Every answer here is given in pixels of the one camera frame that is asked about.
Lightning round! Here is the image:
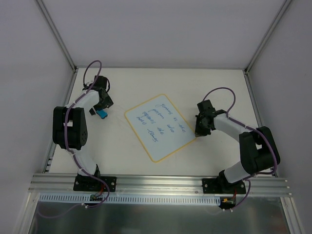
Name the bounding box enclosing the blue whiteboard eraser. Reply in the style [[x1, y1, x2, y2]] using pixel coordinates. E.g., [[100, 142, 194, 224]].
[[96, 110, 108, 119]]

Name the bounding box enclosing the yellow framed whiteboard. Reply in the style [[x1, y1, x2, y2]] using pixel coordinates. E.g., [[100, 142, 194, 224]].
[[124, 94, 195, 163]]

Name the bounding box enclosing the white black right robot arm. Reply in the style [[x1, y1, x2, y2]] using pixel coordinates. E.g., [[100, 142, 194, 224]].
[[195, 110, 280, 194]]

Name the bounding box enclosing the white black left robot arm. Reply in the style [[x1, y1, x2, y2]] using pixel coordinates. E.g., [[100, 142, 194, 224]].
[[52, 88, 116, 192]]

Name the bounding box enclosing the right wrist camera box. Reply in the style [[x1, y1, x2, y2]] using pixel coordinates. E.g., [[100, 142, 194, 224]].
[[197, 99, 215, 116]]

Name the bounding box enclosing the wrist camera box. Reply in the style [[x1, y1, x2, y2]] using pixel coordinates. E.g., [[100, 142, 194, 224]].
[[92, 76, 110, 92], [197, 99, 215, 116]]

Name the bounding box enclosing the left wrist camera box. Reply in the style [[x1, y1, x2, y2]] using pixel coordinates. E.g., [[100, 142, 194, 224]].
[[92, 76, 110, 92]]

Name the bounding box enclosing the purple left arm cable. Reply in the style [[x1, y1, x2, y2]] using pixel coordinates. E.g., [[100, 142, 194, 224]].
[[36, 59, 111, 218]]

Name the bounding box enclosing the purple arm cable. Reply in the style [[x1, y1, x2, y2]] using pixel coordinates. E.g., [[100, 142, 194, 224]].
[[203, 87, 281, 212], [36, 59, 111, 218]]

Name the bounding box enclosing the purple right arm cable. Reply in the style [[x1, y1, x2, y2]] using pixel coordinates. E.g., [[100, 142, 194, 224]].
[[203, 87, 281, 212]]

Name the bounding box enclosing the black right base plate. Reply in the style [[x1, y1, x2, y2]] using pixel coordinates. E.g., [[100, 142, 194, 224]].
[[201, 178, 246, 195]]

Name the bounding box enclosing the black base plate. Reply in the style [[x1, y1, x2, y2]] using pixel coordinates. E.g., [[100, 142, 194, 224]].
[[73, 175, 117, 193], [201, 178, 246, 195]]

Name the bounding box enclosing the left table edge rail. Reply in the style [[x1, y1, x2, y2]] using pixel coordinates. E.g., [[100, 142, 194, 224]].
[[41, 69, 78, 173]]

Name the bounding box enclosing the table edge rail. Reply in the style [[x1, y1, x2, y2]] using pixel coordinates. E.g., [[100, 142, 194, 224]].
[[41, 69, 78, 173], [243, 70, 278, 177]]

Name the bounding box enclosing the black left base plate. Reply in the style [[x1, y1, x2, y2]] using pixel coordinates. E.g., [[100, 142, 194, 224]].
[[73, 175, 117, 193]]

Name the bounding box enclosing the right table edge rail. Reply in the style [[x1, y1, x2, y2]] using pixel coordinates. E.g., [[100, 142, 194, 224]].
[[243, 70, 278, 177]]

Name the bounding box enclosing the aluminium mounting rail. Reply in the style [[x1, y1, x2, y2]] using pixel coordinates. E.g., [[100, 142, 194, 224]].
[[28, 173, 293, 197]]

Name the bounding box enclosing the white slotted cable duct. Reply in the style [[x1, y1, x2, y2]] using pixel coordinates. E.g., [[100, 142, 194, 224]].
[[39, 193, 221, 206]]

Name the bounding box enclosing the left aluminium frame post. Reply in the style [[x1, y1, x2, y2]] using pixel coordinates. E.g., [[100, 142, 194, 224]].
[[35, 0, 77, 71]]

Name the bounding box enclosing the aluminium frame post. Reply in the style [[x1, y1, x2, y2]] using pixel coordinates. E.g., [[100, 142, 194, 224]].
[[244, 0, 293, 74], [35, 0, 77, 71]]

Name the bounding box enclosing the right aluminium frame post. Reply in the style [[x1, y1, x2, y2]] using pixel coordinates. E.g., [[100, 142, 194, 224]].
[[244, 0, 293, 74]]

